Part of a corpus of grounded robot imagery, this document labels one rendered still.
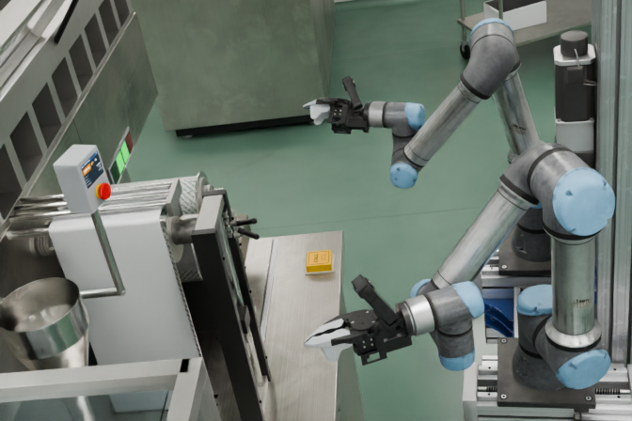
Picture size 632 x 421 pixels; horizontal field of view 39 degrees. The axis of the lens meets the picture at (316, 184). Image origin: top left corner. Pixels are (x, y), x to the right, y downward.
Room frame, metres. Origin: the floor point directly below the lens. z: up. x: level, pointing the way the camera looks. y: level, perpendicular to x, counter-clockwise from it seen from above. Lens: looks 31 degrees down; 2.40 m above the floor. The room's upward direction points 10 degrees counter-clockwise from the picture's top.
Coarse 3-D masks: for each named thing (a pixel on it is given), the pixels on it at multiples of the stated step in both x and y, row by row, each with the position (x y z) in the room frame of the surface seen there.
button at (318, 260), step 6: (312, 252) 2.06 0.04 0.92; (318, 252) 2.06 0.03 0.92; (324, 252) 2.05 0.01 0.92; (330, 252) 2.05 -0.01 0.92; (312, 258) 2.03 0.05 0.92; (318, 258) 2.03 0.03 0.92; (324, 258) 2.02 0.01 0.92; (330, 258) 2.02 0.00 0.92; (312, 264) 2.01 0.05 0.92; (318, 264) 2.00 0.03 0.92; (324, 264) 2.00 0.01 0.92; (330, 264) 2.00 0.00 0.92; (312, 270) 2.00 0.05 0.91; (318, 270) 2.00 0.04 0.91; (324, 270) 2.00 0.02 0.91; (330, 270) 1.99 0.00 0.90
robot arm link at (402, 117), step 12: (384, 108) 2.26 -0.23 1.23; (396, 108) 2.25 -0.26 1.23; (408, 108) 2.23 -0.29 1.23; (420, 108) 2.23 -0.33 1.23; (384, 120) 2.24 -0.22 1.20; (396, 120) 2.23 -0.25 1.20; (408, 120) 2.21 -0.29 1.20; (420, 120) 2.21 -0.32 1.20; (396, 132) 2.23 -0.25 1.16; (408, 132) 2.22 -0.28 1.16
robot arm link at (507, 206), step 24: (552, 144) 1.53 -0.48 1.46; (528, 168) 1.51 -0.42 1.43; (504, 192) 1.54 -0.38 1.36; (528, 192) 1.51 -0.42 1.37; (480, 216) 1.55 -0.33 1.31; (504, 216) 1.51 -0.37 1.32; (480, 240) 1.51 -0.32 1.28; (504, 240) 1.52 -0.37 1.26; (456, 264) 1.51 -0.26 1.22; (480, 264) 1.50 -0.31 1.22; (432, 288) 1.51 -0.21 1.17
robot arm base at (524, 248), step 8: (520, 232) 2.03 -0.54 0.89; (528, 232) 2.01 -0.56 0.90; (536, 232) 1.99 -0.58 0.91; (544, 232) 1.99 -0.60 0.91; (512, 240) 2.06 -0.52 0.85; (520, 240) 2.02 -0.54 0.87; (528, 240) 2.00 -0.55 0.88; (536, 240) 1.99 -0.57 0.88; (544, 240) 1.99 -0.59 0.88; (512, 248) 2.05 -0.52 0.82; (520, 248) 2.02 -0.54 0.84; (528, 248) 1.99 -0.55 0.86; (536, 248) 1.98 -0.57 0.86; (544, 248) 1.98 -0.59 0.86; (520, 256) 2.01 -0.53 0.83; (528, 256) 1.99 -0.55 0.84; (536, 256) 1.98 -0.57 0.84; (544, 256) 1.97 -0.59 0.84
